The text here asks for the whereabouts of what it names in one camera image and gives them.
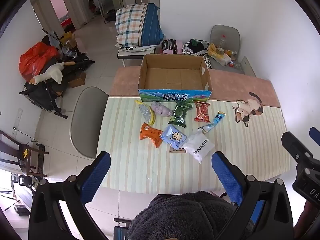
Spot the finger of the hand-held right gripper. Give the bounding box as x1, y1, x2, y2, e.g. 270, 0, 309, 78
281, 131, 313, 165
309, 127, 320, 147

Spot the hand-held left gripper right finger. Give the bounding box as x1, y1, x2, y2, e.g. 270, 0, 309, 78
212, 151, 294, 240

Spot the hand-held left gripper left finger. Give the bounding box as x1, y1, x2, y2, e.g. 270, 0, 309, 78
29, 151, 112, 240

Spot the white plastic bag packet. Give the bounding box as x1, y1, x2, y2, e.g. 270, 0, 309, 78
181, 132, 215, 164

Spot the light blue long packet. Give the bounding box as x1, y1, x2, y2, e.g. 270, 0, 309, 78
197, 111, 226, 133

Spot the blue tissue packet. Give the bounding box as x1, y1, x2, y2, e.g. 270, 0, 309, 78
160, 125, 188, 149

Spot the orange snack packet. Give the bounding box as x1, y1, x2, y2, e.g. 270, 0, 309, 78
139, 122, 163, 148

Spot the red snack packet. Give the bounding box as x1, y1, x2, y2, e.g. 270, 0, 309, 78
194, 101, 211, 123

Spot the green snack packet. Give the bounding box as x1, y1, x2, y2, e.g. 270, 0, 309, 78
167, 102, 193, 128

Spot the yellow silver snack packet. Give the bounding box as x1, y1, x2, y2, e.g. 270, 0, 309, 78
135, 100, 156, 125

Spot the purple cloth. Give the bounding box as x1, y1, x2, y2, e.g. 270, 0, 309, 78
150, 102, 174, 118

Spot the printed cardboard box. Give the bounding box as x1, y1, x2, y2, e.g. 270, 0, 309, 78
138, 54, 213, 103

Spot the person's right forearm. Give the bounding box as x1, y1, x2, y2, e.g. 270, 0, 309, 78
296, 200, 320, 240

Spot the grey plastic chair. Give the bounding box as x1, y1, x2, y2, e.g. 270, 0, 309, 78
70, 87, 109, 159

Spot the grey fleece clothing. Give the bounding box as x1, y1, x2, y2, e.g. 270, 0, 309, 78
127, 192, 253, 240

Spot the dark wooden rack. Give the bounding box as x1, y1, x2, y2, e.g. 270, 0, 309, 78
0, 130, 49, 178

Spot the white board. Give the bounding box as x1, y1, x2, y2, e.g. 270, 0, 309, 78
241, 56, 257, 78

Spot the black folded stroller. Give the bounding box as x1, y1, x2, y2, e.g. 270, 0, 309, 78
19, 52, 95, 119

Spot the brown cardboard box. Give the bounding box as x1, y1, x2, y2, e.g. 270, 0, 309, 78
67, 70, 87, 88

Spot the white goose plush toy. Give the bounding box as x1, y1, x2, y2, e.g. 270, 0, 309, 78
29, 61, 76, 85

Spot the white tissue box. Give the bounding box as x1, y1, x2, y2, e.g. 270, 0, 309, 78
212, 51, 232, 67

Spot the folding bed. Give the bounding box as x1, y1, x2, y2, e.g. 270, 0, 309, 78
117, 45, 156, 67

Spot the patterned black white bag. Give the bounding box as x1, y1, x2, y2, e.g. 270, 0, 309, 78
182, 39, 213, 69

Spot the grey cushioned chair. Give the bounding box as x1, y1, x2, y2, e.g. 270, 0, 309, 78
209, 24, 245, 74

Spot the red plastic bag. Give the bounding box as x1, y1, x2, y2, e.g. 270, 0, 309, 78
19, 42, 60, 82

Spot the pink suitcase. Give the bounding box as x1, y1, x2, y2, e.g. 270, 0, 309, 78
162, 39, 184, 55

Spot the yellow box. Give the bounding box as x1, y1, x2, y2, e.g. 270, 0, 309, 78
59, 31, 77, 49

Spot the plaid folded bedding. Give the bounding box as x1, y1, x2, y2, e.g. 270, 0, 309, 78
115, 3, 164, 47

